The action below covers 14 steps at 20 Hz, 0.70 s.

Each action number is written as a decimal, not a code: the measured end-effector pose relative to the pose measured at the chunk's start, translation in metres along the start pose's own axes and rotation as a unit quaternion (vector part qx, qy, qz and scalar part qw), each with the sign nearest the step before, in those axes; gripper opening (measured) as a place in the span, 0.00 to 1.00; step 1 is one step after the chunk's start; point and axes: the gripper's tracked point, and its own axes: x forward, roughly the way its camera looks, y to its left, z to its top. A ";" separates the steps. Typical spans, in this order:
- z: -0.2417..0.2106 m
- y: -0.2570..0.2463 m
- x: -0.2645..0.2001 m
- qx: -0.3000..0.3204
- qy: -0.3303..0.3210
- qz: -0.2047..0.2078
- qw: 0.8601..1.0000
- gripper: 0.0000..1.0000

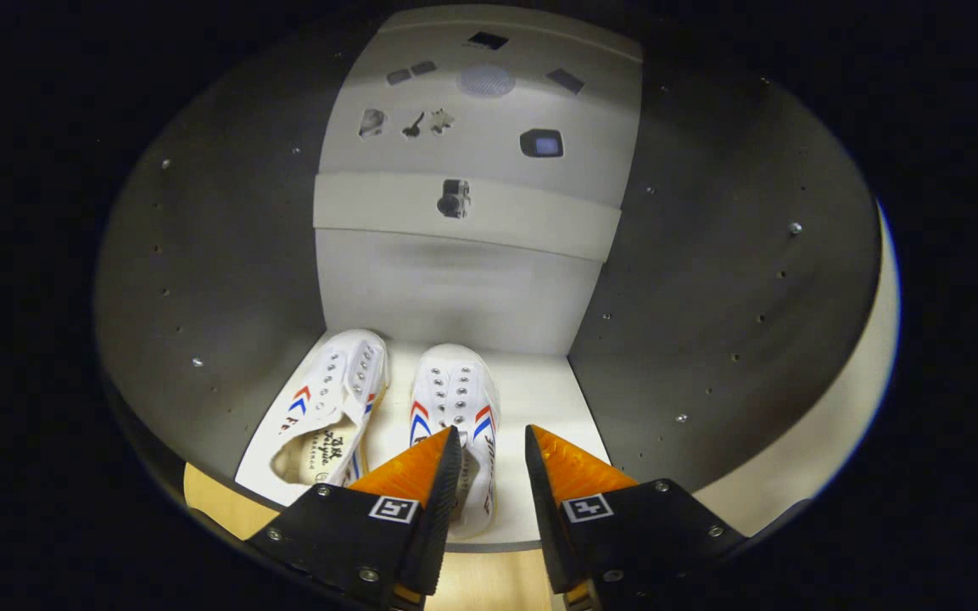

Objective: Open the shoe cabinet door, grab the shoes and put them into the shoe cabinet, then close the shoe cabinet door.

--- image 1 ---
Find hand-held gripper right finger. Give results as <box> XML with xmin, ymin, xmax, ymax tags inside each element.
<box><xmin>525</xmin><ymin>424</ymin><xmax>748</xmax><ymax>611</ymax></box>

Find pale cabinet shelf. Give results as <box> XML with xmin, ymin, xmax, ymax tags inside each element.
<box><xmin>234</xmin><ymin>331</ymin><xmax>612</xmax><ymax>552</ymax></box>

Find white striped canvas shoe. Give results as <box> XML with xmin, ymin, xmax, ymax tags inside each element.
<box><xmin>234</xmin><ymin>329</ymin><xmax>390</xmax><ymax>508</ymax></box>
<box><xmin>408</xmin><ymin>343</ymin><xmax>502</xmax><ymax>540</ymax></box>

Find dark grey shoe cabinet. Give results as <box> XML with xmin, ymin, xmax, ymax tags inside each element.
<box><xmin>94</xmin><ymin>4</ymin><xmax>884</xmax><ymax>552</ymax></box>

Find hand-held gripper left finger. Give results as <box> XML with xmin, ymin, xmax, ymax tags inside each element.
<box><xmin>244</xmin><ymin>426</ymin><xmax>464</xmax><ymax>610</ymax></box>

